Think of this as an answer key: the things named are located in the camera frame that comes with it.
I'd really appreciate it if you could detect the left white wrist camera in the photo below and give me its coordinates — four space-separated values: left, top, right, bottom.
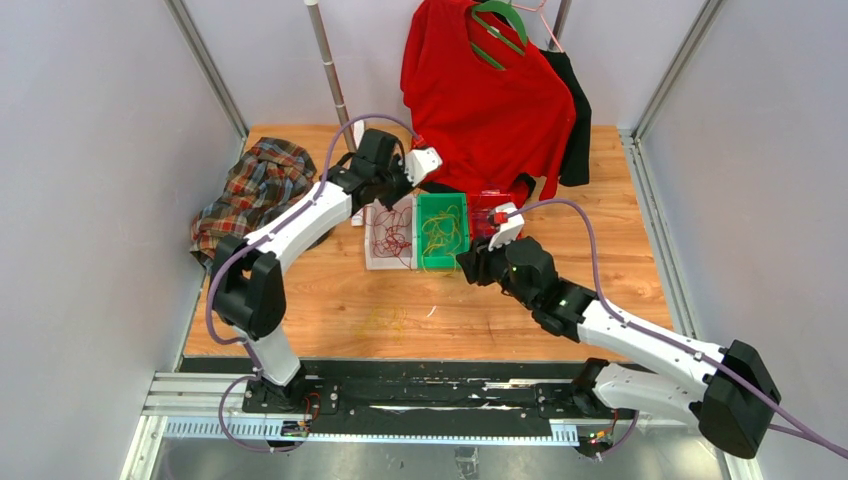
404 147 443 187

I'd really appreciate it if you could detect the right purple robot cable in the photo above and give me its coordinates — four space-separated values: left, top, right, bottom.
488 198 848 460

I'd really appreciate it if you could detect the green plastic bin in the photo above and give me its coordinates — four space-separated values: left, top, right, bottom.
416 193 470 271

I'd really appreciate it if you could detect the pink clothes hanger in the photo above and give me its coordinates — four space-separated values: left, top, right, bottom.
513 0 559 51

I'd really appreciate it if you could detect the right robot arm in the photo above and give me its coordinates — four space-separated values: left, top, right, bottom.
457 237 781 459

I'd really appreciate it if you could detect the thin yellow cable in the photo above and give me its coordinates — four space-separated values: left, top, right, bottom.
423 208 469 276
421 205 465 256

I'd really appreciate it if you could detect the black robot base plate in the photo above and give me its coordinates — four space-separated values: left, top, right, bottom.
242 359 633 437

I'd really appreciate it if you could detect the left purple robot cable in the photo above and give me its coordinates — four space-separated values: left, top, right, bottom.
205 113 425 456

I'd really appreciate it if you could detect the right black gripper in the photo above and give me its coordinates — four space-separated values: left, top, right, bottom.
458 229 537 311

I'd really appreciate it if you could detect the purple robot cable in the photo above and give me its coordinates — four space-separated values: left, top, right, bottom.
205 113 425 456
488 198 848 460

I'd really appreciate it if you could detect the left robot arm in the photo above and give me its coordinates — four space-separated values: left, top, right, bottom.
207 129 414 413

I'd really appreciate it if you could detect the white rack base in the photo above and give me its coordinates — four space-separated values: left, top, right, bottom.
351 120 367 227

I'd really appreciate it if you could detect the red t-shirt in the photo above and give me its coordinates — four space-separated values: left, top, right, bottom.
400 1 575 204

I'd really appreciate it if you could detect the thin red cable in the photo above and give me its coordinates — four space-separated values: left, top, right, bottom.
369 206 416 261
374 201 413 246

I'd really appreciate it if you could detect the red plastic bin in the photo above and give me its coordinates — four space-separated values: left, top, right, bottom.
466 190 514 240

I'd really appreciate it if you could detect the white plastic bin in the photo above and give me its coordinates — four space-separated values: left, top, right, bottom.
364 195 418 270

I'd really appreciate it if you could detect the black t-shirt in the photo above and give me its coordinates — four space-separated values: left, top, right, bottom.
540 50 592 187

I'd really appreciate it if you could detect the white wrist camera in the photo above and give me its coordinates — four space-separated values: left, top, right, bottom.
404 147 443 187
488 202 525 251

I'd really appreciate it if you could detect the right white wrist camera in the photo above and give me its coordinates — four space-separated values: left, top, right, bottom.
488 202 525 251

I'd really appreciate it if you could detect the plaid flannel shirt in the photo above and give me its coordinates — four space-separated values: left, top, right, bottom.
189 137 317 270

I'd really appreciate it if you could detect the thin purple cable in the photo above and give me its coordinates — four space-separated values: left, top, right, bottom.
472 198 498 240

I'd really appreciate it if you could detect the green clothes hanger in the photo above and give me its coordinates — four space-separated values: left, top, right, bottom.
466 1 529 72

